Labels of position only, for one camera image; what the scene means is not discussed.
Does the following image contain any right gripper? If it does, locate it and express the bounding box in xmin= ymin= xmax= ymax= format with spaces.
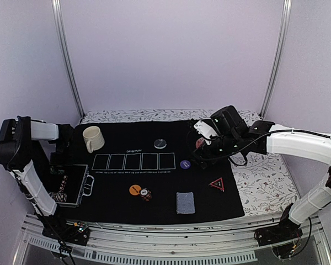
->
xmin=189 ymin=133 xmax=241 ymax=168

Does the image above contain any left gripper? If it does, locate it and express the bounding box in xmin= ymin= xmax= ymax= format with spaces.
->
xmin=50 ymin=140 xmax=73 ymax=171

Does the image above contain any purple small blind button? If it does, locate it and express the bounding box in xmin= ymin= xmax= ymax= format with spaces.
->
xmin=180 ymin=160 xmax=191 ymax=169

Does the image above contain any black round dealer button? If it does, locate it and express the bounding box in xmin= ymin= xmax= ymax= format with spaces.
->
xmin=153 ymin=139 xmax=167 ymax=149

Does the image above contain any orange big blind button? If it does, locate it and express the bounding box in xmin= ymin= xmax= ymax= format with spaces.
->
xmin=129 ymin=184 xmax=142 ymax=196

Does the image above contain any blue playing card deck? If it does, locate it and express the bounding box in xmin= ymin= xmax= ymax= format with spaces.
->
xmin=176 ymin=192 xmax=195 ymax=215

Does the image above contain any red black chip stack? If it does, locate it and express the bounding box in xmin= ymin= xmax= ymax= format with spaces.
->
xmin=140 ymin=188 xmax=152 ymax=202

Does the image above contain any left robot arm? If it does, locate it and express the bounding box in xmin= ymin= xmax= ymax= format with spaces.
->
xmin=0 ymin=116 xmax=74 ymax=216

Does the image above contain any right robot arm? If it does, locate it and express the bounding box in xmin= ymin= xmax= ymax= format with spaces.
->
xmin=192 ymin=105 xmax=331 ymax=241

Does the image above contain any upper poker chip row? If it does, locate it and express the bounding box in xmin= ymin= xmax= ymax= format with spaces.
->
xmin=50 ymin=166 xmax=65 ymax=175

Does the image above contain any poker chip row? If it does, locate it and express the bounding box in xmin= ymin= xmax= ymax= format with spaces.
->
xmin=49 ymin=192 xmax=67 ymax=203
xmin=50 ymin=166 xmax=65 ymax=175

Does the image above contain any aluminium poker chip case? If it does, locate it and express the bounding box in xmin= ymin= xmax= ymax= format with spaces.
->
xmin=42 ymin=165 xmax=95 ymax=208

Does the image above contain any red patterned bowl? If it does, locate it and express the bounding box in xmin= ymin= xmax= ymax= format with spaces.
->
xmin=195 ymin=137 xmax=207 ymax=149

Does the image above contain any cream ceramic mug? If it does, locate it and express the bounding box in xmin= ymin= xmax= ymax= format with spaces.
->
xmin=83 ymin=126 xmax=105 ymax=153

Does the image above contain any lower poker chip row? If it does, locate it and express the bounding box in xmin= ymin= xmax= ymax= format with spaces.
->
xmin=49 ymin=192 xmax=67 ymax=203

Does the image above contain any triangular all in button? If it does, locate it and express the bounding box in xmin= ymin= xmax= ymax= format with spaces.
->
xmin=209 ymin=177 xmax=225 ymax=192

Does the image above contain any floral patterned tablecloth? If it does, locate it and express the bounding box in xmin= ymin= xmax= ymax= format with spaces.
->
xmin=80 ymin=109 xmax=300 ymax=216

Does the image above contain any black poker felt mat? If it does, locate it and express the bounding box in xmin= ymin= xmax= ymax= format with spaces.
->
xmin=63 ymin=121 xmax=244 ymax=225

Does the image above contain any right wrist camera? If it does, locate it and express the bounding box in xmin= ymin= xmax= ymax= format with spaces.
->
xmin=193 ymin=120 xmax=218 ymax=145

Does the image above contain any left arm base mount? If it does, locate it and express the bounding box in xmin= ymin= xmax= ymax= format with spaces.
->
xmin=41 ymin=219 xmax=90 ymax=246

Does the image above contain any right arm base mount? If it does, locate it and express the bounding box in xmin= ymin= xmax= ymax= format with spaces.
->
xmin=254 ymin=213 xmax=303 ymax=259

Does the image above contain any right aluminium frame post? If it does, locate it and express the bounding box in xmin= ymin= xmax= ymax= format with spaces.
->
xmin=259 ymin=0 xmax=292 ymax=119

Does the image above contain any aluminium frame post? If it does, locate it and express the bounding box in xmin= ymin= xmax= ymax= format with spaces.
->
xmin=51 ymin=0 xmax=85 ymax=119
xmin=259 ymin=0 xmax=292 ymax=119

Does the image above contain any left aluminium frame post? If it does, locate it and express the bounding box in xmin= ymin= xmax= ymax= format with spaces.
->
xmin=51 ymin=0 xmax=85 ymax=119

